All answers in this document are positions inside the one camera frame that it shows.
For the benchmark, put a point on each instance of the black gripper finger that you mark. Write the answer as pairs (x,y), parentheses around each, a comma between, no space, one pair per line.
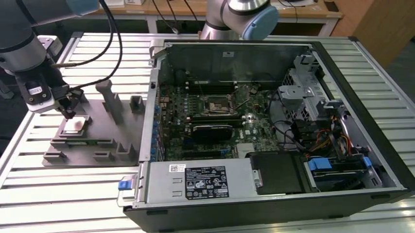
(78,98)
(69,111)

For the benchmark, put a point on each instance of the silver square CPU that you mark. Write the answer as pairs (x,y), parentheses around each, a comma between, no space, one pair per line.
(77,126)

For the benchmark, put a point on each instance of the thin metal locking lever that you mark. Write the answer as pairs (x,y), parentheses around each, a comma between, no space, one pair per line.
(202,90)
(244,102)

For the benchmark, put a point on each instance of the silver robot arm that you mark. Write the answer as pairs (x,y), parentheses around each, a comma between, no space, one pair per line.
(19,48)

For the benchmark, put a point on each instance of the CPU socket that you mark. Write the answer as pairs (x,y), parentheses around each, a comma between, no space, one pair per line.
(217,104)

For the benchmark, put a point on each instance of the green RAM stick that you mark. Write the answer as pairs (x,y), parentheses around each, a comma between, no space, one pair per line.
(79,142)

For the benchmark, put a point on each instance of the grey parts rack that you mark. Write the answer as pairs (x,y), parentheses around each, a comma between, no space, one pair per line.
(103,136)

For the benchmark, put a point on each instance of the white stand foot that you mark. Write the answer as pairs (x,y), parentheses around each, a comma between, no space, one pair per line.
(7,93)

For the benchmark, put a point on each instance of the blue case latch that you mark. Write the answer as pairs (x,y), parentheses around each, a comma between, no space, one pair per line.
(125,185)

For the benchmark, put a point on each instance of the white paper box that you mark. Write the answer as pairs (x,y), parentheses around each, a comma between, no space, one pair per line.
(114,3)

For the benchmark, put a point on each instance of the wooden desk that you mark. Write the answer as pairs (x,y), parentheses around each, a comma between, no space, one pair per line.
(139,11)

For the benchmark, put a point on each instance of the silver power supply unit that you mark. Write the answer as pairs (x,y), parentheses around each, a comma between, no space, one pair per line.
(162,179)

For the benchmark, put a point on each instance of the small white box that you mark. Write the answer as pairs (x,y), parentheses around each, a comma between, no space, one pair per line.
(135,2)

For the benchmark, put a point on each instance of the black graphics card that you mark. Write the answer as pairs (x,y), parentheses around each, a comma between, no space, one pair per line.
(213,133)

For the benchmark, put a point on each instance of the silver finned heatsink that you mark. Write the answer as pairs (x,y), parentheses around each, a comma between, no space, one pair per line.
(248,149)

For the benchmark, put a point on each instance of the green motherboard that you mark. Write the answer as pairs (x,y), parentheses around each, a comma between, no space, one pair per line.
(260,126)

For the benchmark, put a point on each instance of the black open PC case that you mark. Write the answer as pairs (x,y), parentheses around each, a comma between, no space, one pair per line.
(227,218)

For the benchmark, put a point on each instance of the grey metal drive cage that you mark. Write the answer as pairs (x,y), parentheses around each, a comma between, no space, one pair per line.
(302,97)

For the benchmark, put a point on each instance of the hard disk in blue carrier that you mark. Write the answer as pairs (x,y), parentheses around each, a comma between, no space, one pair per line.
(320,165)

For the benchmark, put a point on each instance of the black phone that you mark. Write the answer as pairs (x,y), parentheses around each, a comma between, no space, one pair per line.
(332,6)

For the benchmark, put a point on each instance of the wooden cabinet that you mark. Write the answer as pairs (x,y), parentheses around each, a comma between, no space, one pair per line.
(382,29)

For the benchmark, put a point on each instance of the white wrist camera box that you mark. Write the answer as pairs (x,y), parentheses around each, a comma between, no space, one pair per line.
(39,102)

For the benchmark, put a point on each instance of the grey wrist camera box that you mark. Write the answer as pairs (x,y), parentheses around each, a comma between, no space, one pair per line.
(53,46)

